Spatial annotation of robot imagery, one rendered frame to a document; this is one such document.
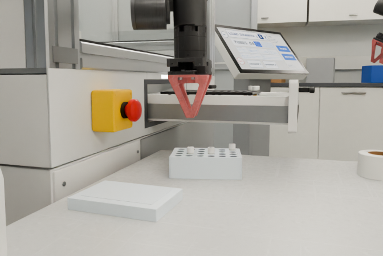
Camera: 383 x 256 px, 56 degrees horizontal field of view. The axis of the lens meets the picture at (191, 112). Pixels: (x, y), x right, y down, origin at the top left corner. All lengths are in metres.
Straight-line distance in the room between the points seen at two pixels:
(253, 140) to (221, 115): 1.09
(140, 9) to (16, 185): 0.33
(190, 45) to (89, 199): 0.29
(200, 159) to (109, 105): 0.18
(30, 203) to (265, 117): 0.47
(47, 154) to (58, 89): 0.10
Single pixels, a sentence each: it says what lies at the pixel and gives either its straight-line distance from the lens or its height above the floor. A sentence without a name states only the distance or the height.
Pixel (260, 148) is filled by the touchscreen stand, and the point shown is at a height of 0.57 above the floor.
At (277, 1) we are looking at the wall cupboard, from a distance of 4.19.
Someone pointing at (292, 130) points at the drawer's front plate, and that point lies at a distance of 0.76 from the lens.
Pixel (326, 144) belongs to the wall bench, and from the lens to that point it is 3.84.
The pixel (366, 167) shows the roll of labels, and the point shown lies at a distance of 0.69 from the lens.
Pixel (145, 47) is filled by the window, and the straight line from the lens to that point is 0.88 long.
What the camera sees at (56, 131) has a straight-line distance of 0.57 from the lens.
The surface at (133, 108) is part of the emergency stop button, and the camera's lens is 0.62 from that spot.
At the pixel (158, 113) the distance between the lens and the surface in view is 0.84.
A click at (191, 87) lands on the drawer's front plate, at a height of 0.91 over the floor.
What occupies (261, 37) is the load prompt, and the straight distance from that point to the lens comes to 1.97.
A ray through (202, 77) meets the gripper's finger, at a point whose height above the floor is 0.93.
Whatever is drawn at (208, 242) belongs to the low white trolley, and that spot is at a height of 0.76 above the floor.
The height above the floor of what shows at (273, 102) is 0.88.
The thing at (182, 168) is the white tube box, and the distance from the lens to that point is 0.62.
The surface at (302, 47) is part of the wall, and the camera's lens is 4.49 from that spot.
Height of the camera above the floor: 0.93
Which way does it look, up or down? 5 degrees down
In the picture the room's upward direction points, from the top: straight up
